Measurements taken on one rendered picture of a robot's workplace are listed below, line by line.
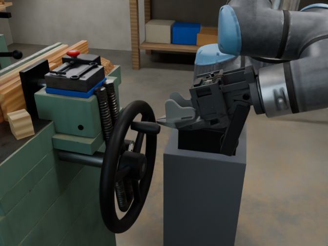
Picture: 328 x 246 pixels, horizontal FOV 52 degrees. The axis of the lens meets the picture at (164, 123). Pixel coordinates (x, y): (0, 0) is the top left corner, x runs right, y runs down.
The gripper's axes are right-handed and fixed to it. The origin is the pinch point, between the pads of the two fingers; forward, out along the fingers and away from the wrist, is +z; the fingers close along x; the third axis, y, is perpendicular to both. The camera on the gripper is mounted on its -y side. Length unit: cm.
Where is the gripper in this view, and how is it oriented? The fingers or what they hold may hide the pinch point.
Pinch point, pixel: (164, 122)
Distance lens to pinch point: 68.7
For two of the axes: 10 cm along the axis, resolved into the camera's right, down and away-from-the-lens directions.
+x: -2.8, 4.7, -8.4
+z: -9.0, 1.7, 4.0
